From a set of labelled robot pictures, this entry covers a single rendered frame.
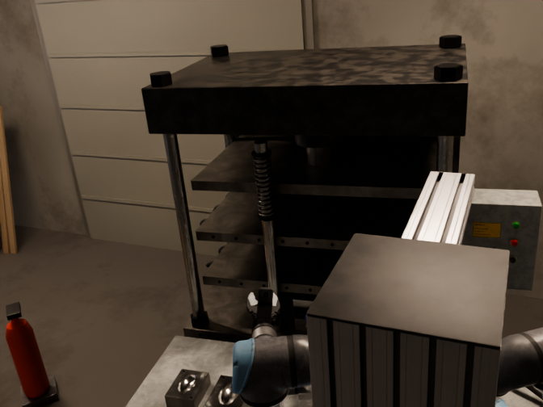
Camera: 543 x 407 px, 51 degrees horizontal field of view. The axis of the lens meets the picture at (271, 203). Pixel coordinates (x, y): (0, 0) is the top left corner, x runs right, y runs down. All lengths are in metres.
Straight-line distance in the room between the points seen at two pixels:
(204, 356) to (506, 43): 2.65
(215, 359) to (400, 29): 2.49
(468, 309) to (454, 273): 0.09
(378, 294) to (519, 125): 3.36
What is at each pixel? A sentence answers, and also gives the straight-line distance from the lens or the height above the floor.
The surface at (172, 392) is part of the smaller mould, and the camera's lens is 2.50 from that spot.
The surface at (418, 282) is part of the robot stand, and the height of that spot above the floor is 2.03.
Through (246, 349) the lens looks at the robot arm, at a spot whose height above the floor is 1.68.
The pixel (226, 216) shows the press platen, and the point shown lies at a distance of 2.86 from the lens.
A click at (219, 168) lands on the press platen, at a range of 2.79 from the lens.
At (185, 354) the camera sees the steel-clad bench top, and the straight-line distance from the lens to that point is 2.77.
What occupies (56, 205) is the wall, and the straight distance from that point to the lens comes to 6.21.
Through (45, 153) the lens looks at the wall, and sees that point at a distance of 6.01.
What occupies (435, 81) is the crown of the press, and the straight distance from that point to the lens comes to 2.17.
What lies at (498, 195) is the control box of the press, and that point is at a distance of 2.57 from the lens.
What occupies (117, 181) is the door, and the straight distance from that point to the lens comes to 5.47.
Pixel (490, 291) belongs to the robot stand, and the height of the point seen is 2.03.
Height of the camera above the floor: 2.48
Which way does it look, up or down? 24 degrees down
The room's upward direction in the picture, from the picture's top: 5 degrees counter-clockwise
